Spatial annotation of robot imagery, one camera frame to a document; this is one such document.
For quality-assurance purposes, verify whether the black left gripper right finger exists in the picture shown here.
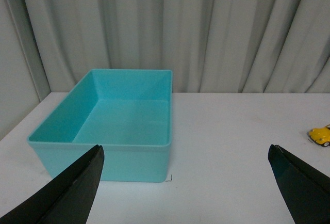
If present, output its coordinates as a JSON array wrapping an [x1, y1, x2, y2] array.
[[268, 145, 329, 223]]

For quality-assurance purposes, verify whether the turquoise plastic storage bin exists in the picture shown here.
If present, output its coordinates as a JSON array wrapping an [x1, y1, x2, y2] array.
[[27, 69, 172, 183]]

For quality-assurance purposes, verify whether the yellow beetle toy car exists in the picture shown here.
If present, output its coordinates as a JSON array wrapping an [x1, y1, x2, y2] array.
[[307, 124, 330, 147]]

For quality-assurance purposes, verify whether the grey pleated curtain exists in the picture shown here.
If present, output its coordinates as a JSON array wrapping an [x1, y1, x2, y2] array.
[[1, 0, 329, 137]]

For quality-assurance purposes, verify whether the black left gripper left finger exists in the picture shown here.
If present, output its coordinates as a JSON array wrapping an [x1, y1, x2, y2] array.
[[1, 145, 104, 223]]

